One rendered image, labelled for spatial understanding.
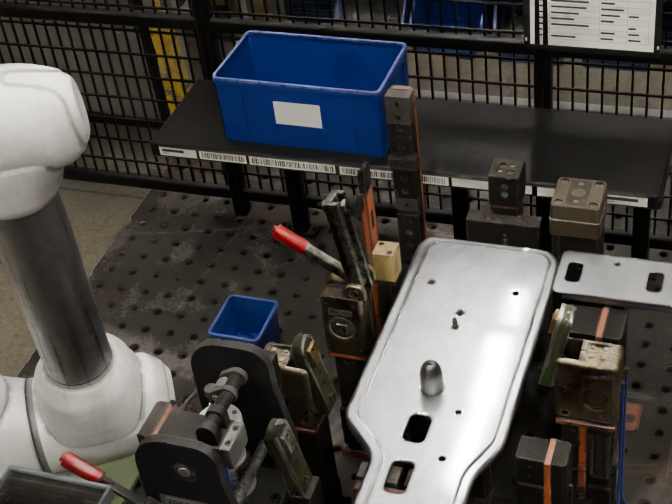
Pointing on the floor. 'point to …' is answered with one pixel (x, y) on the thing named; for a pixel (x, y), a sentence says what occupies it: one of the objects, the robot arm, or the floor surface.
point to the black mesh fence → (242, 194)
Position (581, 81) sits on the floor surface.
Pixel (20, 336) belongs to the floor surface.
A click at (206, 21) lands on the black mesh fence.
